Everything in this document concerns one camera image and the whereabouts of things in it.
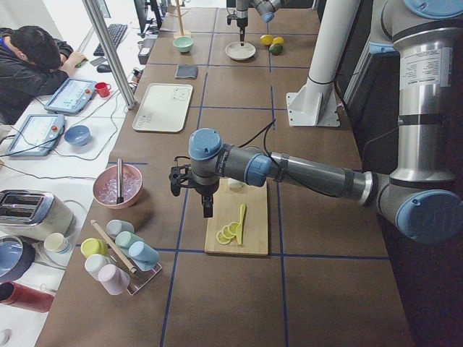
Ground black computer mouse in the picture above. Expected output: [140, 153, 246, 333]
[96, 64, 111, 73]

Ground light green cup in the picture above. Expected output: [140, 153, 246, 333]
[115, 231, 143, 256]

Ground white cup on rack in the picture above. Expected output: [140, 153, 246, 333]
[85, 254, 114, 280]

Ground green avocado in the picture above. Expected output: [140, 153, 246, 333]
[268, 43, 283, 56]

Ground silver toaster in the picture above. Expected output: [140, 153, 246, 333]
[1, 189, 74, 241]

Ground white round plate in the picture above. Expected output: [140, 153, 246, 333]
[225, 42, 256, 61]

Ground teach pendant far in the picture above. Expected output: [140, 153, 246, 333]
[44, 78, 96, 115]

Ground cream cup on desk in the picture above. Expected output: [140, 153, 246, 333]
[43, 233, 71, 254]

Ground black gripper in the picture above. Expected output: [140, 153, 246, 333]
[195, 180, 219, 218]
[236, 9, 248, 46]

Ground bamboo cutting board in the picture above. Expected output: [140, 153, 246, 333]
[204, 179, 269, 256]

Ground white bear serving tray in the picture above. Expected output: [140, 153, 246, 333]
[132, 83, 193, 133]

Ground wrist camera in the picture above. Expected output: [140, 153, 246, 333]
[169, 164, 190, 197]
[226, 12, 237, 25]

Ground teach pendant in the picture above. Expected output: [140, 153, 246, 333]
[44, 78, 96, 115]
[7, 114, 65, 156]

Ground wooden mug tree stand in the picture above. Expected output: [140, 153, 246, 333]
[174, 0, 192, 38]

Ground grey cup on rack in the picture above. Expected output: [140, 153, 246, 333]
[106, 219, 135, 238]

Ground metal camera pole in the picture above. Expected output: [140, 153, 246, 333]
[82, 0, 136, 110]

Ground blue bowl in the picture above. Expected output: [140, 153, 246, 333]
[64, 125, 91, 146]

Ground black keyboard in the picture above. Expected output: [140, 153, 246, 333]
[93, 23, 129, 57]

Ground yellow-green plastic knife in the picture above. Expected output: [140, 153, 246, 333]
[236, 204, 247, 246]

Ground teach pendant near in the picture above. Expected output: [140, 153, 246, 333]
[7, 114, 65, 156]

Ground black power adapter box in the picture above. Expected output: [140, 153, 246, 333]
[137, 37, 156, 65]

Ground yellow lemon upper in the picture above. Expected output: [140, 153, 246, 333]
[260, 34, 273, 46]

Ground green bowl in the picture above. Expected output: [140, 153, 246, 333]
[173, 36, 194, 53]

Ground light blue cup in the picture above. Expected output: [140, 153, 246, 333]
[129, 241, 159, 271]

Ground steel ice tongs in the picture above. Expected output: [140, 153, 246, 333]
[116, 158, 124, 205]

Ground yellow lemon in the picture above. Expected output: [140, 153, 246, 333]
[272, 36, 284, 46]
[260, 34, 273, 46]

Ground wire cup rack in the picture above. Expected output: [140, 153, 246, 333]
[127, 258, 162, 296]

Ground pink bowl with ice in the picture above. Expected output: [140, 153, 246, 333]
[93, 164, 143, 209]

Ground yellow cup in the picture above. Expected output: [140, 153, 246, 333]
[80, 238, 109, 258]

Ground grey folded cloth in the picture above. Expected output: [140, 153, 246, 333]
[175, 64, 198, 80]

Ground pink cup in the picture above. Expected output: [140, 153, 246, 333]
[98, 264, 129, 296]

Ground yellow lemon lower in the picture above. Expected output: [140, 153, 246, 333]
[272, 36, 284, 46]

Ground red mug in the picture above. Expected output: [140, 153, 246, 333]
[95, 82, 111, 98]

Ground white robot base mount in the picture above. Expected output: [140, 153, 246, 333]
[286, 0, 360, 127]

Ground white steamed bun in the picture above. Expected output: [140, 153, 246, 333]
[227, 178, 244, 192]

